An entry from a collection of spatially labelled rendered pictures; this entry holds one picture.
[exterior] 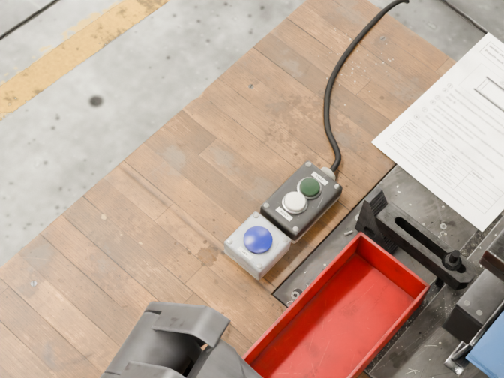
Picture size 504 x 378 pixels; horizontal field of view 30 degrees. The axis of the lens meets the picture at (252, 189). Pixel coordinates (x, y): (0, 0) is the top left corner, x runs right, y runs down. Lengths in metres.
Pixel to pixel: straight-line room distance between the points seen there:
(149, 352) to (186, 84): 1.75
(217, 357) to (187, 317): 0.05
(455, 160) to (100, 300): 0.56
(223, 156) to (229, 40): 1.28
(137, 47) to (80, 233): 1.35
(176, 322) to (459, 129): 0.75
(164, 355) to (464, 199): 0.67
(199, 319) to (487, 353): 0.50
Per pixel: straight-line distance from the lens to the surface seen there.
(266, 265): 1.28
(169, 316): 0.86
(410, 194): 1.40
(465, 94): 1.51
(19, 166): 2.46
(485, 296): 1.26
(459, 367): 1.21
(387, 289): 1.32
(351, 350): 1.28
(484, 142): 1.47
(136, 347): 0.87
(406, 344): 1.30
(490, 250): 1.11
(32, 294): 1.31
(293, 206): 1.31
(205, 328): 0.81
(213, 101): 1.44
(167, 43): 2.64
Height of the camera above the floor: 2.10
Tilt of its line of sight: 61 degrees down
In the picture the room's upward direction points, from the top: 6 degrees clockwise
